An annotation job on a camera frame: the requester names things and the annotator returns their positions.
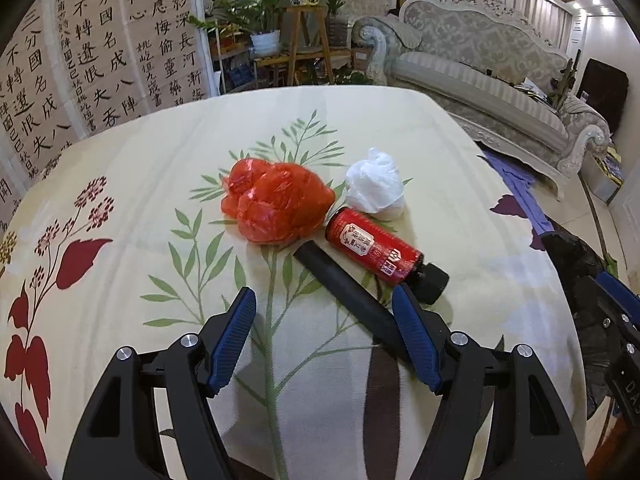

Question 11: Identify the black tube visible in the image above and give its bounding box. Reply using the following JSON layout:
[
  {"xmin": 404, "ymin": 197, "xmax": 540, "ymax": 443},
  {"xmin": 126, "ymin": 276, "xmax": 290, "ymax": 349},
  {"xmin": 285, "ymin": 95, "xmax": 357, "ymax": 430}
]
[{"xmin": 294, "ymin": 240, "xmax": 411, "ymax": 365}]

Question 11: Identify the red bottle black cap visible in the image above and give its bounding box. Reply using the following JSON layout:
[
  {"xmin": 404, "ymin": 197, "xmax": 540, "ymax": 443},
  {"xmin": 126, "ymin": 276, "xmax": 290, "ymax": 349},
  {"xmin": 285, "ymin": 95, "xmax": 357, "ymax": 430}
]
[{"xmin": 326, "ymin": 207, "xmax": 449, "ymax": 304}]

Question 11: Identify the black bag trash bin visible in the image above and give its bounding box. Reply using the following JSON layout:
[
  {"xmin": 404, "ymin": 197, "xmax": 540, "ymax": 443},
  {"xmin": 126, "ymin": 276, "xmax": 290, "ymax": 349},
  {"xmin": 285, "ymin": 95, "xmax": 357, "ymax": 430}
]
[{"xmin": 541, "ymin": 231, "xmax": 612, "ymax": 418}]

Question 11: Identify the green rag on floor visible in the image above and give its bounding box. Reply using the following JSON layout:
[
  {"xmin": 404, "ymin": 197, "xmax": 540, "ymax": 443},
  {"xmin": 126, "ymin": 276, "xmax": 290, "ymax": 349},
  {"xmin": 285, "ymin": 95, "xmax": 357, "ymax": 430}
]
[{"xmin": 604, "ymin": 252, "xmax": 620, "ymax": 278}]

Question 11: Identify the box of books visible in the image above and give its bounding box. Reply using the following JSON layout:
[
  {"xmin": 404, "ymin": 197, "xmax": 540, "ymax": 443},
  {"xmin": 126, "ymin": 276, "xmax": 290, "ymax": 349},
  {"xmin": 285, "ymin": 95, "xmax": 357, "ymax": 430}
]
[{"xmin": 579, "ymin": 146, "xmax": 624, "ymax": 204}]

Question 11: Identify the purple floor cloth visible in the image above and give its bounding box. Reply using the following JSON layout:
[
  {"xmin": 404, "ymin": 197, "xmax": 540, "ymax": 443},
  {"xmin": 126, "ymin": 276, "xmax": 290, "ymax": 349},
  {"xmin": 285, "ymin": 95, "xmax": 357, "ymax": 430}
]
[{"xmin": 483, "ymin": 148, "xmax": 554, "ymax": 250}]

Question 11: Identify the floral table cloth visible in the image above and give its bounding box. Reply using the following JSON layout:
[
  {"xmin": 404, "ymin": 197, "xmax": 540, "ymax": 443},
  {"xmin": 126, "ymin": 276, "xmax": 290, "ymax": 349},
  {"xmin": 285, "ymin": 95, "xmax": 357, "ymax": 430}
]
[{"xmin": 1, "ymin": 87, "xmax": 586, "ymax": 479}]

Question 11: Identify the toy rifle on sofa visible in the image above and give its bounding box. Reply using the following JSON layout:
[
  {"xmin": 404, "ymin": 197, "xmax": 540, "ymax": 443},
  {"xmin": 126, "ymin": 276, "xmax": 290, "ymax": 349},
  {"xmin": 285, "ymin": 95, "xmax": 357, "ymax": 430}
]
[{"xmin": 548, "ymin": 50, "xmax": 582, "ymax": 110}]

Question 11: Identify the white crumpled plastic bag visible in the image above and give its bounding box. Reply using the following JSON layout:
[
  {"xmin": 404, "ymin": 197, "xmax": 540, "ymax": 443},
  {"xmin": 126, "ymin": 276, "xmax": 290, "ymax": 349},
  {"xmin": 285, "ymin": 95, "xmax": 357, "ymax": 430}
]
[{"xmin": 345, "ymin": 148, "xmax": 406, "ymax": 221}]

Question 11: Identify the ornate grey sofa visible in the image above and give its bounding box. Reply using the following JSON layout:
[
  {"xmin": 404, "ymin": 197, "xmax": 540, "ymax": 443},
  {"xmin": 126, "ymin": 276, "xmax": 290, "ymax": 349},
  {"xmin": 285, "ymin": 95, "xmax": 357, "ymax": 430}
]
[{"xmin": 352, "ymin": 0, "xmax": 611, "ymax": 198}]

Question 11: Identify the red plastic bag ball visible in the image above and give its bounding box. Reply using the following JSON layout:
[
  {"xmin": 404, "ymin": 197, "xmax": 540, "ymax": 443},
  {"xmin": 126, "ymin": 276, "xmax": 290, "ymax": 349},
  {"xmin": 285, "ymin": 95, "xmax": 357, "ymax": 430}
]
[{"xmin": 220, "ymin": 158, "xmax": 335, "ymax": 245}]

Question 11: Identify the small floor plant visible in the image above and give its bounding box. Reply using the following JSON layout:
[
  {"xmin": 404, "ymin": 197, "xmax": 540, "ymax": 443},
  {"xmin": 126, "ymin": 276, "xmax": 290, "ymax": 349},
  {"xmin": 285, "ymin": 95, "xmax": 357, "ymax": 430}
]
[{"xmin": 333, "ymin": 66, "xmax": 374, "ymax": 86}]

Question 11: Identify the calligraphy folding screen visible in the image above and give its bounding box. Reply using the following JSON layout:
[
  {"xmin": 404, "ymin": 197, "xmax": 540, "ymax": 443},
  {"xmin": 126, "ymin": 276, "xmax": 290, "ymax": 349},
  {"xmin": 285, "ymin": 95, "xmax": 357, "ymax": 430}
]
[{"xmin": 1, "ymin": 0, "xmax": 218, "ymax": 219}]

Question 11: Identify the wooden plant stand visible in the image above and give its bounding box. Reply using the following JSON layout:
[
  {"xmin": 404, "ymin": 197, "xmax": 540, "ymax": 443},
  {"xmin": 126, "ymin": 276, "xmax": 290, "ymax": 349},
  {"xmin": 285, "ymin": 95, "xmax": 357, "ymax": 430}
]
[{"xmin": 253, "ymin": 6, "xmax": 352, "ymax": 87}]

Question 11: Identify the plant in white pot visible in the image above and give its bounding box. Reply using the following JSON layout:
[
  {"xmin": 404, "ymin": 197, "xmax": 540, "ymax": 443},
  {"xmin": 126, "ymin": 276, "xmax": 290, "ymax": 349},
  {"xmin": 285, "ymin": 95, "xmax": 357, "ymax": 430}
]
[{"xmin": 186, "ymin": 0, "xmax": 282, "ymax": 58}]

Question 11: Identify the dark cabinet by wall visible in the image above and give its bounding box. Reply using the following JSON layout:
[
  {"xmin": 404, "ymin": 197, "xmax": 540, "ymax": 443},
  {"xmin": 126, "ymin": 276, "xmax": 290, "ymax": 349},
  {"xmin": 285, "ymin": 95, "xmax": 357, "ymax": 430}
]
[{"xmin": 577, "ymin": 58, "xmax": 629, "ymax": 134}]

